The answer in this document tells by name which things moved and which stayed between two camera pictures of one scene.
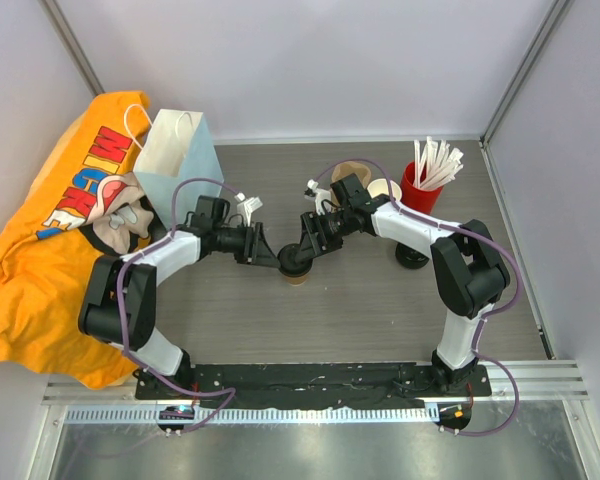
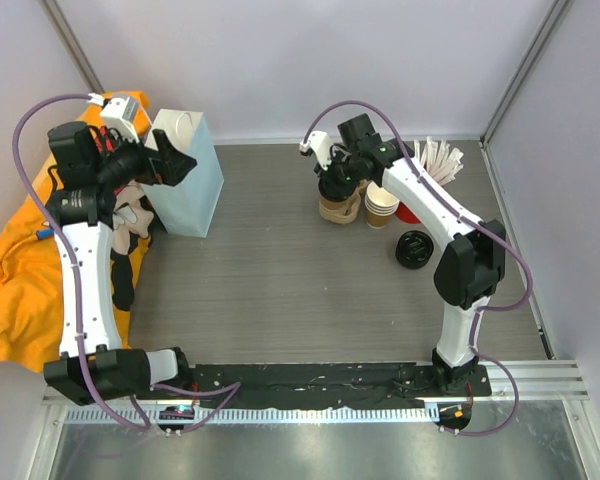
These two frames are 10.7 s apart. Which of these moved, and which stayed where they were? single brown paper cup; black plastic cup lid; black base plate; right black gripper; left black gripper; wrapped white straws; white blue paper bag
Moved: black plastic cup lid; single brown paper cup; left black gripper; right black gripper
Stayed: white blue paper bag; wrapped white straws; black base plate
